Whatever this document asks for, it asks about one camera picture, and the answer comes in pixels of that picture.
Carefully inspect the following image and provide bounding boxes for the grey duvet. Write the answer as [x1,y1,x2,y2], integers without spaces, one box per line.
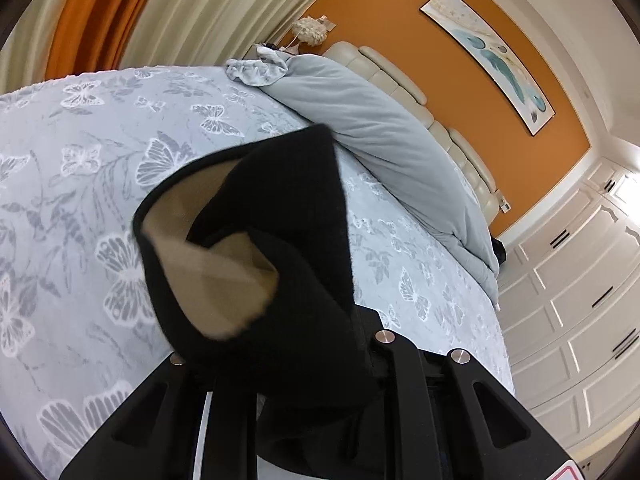
[224,46,499,301]

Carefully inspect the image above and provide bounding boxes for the white wardrobe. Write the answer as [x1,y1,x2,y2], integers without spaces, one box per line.
[498,158,639,462]

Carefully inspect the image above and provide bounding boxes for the white bedside lamp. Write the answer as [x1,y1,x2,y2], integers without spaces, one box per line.
[288,16,328,54]

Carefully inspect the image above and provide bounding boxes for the orange curtain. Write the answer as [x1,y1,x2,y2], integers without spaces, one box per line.
[44,0,148,79]

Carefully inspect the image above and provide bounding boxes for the cream curtain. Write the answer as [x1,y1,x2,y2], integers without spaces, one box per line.
[1,0,316,92]

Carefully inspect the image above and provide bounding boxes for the framed wall painting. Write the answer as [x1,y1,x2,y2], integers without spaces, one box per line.
[420,0,555,136]

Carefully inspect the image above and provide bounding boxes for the black item on nightstand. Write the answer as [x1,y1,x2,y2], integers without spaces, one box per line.
[491,237,506,266]

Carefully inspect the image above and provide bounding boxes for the black pants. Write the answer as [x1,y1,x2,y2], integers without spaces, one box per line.
[130,122,446,480]

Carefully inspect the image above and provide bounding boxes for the butterfly patterned bed cover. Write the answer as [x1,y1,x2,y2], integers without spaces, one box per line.
[1,66,513,479]

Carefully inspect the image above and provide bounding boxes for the beige leather headboard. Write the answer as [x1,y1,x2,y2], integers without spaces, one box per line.
[323,41,499,226]

